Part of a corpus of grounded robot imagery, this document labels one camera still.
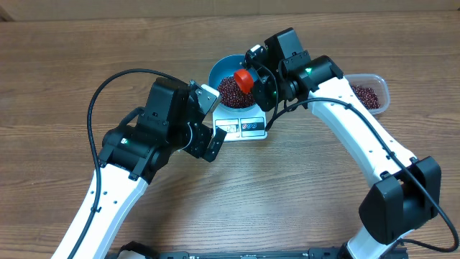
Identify clear plastic food container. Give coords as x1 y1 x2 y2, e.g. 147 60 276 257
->
345 73 390 115

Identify white digital kitchen scale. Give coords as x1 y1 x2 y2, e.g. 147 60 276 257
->
212 104 267 142

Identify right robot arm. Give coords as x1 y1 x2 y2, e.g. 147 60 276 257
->
236 28 441 258

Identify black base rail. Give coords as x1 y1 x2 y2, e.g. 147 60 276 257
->
105 241 351 259

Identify red measuring scoop blue handle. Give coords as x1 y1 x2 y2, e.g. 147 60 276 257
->
234 68 254 94

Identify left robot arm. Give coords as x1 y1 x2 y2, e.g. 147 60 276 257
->
53 78 226 258

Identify red beans in bowl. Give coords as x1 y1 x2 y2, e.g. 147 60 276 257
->
218 77 255 109

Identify blue plastic bowl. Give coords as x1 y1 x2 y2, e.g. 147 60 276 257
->
208 54 244 90

